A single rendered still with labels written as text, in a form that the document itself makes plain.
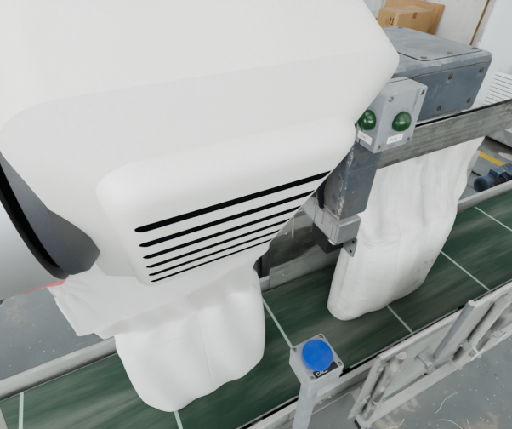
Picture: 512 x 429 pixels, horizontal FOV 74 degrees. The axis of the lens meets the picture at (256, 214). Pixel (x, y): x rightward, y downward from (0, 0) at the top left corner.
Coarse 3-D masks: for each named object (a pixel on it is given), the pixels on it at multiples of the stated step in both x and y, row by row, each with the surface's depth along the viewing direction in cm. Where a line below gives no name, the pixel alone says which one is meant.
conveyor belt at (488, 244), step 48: (480, 240) 159; (288, 288) 138; (432, 288) 138; (480, 288) 138; (288, 336) 122; (336, 336) 122; (384, 336) 122; (48, 384) 109; (96, 384) 109; (240, 384) 109; (288, 384) 109
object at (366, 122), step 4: (364, 112) 48; (368, 112) 48; (372, 112) 48; (364, 116) 48; (368, 116) 48; (372, 116) 48; (360, 120) 49; (364, 120) 48; (368, 120) 48; (372, 120) 48; (360, 124) 49; (364, 124) 48; (368, 124) 48; (372, 124) 48; (364, 128) 49; (368, 128) 49; (372, 128) 49
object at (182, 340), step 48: (48, 288) 63; (96, 288) 68; (144, 288) 74; (192, 288) 82; (240, 288) 84; (144, 336) 76; (192, 336) 82; (240, 336) 92; (144, 384) 85; (192, 384) 95
